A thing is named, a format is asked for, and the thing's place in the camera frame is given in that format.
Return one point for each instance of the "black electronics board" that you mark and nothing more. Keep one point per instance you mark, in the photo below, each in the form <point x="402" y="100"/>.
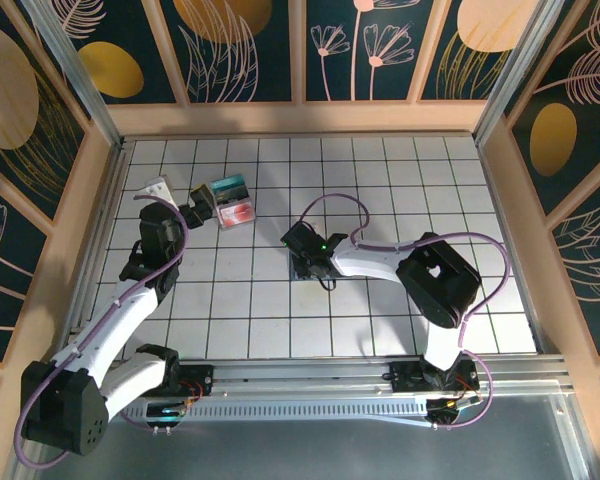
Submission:
<point x="165" y="415"/>
<point x="450" y="410"/>

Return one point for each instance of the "aluminium corner post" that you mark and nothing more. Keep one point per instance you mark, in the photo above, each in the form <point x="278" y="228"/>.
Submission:
<point x="76" y="75"/>
<point x="516" y="75"/>

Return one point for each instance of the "teal card stack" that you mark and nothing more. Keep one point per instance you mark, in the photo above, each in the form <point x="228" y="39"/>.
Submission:
<point x="228" y="183"/>

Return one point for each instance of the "black VIP card stack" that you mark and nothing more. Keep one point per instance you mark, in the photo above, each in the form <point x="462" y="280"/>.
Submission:
<point x="231" y="196"/>

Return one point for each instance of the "teal and pink box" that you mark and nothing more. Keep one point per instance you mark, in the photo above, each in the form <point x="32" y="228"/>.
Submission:
<point x="235" y="205"/>

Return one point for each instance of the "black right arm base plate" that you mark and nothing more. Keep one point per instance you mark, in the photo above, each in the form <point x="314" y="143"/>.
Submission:
<point x="405" y="375"/>

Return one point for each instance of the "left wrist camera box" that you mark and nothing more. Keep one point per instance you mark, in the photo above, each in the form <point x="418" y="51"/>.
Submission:
<point x="155" y="189"/>

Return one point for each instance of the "white red card stack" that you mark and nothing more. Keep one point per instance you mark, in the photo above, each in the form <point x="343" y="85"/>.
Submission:
<point x="236" y="214"/>

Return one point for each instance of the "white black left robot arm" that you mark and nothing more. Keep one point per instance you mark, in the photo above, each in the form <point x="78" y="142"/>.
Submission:
<point x="120" y="325"/>

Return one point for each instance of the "aluminium mounting rail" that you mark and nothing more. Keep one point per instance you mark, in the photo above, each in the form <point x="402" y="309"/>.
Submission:
<point x="300" y="372"/>

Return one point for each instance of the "grey metal base plate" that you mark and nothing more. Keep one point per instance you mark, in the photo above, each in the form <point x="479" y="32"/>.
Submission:
<point x="300" y="450"/>

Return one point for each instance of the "aluminium side rail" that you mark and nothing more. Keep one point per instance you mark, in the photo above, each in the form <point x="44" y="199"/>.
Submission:
<point x="114" y="175"/>

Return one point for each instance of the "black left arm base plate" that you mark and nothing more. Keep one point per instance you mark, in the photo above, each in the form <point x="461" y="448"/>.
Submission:
<point x="200" y="380"/>

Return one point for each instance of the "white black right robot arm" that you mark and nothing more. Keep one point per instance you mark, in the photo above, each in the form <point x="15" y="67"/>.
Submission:
<point x="440" y="280"/>

